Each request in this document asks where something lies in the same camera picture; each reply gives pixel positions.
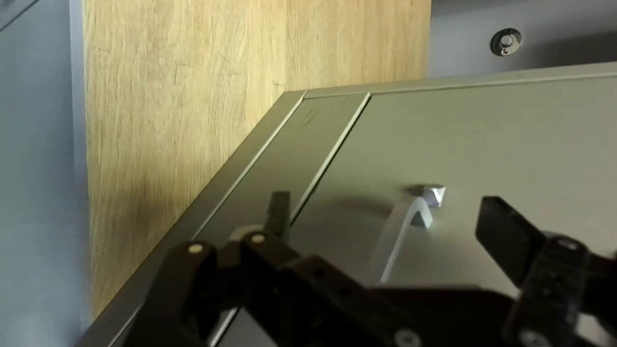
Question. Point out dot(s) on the round metal lock cylinder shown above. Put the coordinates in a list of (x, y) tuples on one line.
[(505, 43)]

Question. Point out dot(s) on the beige file cabinet drawer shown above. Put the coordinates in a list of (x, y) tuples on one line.
[(502, 142)]

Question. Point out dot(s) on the beige metal file cabinet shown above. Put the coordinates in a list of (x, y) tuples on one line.
[(257, 175)]

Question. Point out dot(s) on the wooden countertop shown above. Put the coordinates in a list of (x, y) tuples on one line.
[(180, 117)]

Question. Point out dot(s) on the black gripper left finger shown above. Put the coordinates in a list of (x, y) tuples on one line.
[(276, 219)]

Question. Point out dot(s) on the grey metal file cabinet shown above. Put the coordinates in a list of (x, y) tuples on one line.
[(565, 32)]

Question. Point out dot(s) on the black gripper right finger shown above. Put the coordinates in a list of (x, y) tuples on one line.
[(507, 232)]

